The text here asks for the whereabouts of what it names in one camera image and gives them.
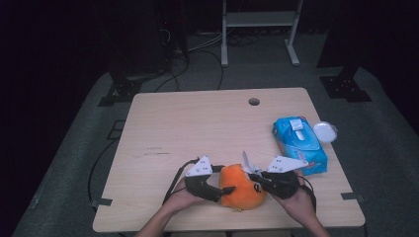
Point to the orange plush toy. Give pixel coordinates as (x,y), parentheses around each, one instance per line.
(240,192)

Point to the person's right hand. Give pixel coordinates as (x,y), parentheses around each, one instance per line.
(301,205)

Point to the person's left hand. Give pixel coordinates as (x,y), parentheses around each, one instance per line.
(181,202)

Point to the white wet wipe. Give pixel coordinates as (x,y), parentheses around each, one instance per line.
(247,164)

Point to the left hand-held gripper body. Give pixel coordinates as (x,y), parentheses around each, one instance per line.
(199,187)

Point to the black stand base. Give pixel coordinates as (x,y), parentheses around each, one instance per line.
(123,90)
(344,87)

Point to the black tape piece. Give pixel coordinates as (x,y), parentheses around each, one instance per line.
(351,196)
(103,201)

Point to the white metal frame stand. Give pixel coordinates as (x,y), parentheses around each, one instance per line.
(257,19)

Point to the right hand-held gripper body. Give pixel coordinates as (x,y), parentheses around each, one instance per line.
(283,184)

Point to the blue wet wipes pack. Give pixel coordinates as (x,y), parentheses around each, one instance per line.
(301,148)

